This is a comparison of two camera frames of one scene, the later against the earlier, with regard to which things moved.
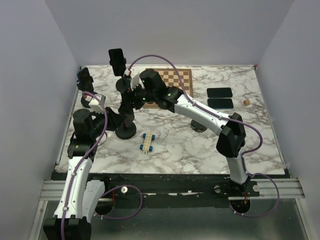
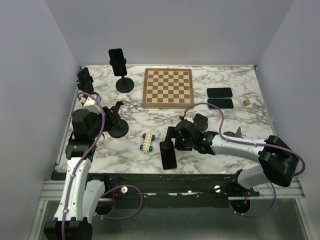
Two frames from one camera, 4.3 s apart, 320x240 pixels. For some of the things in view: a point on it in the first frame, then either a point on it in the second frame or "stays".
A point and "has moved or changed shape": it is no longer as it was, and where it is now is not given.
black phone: [219, 92] stays
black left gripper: [114, 119] stays
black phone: [85, 79] stays
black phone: [220, 103] stays
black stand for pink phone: [127, 129] has moved or changed shape
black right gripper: [137, 104] -> [172, 132]
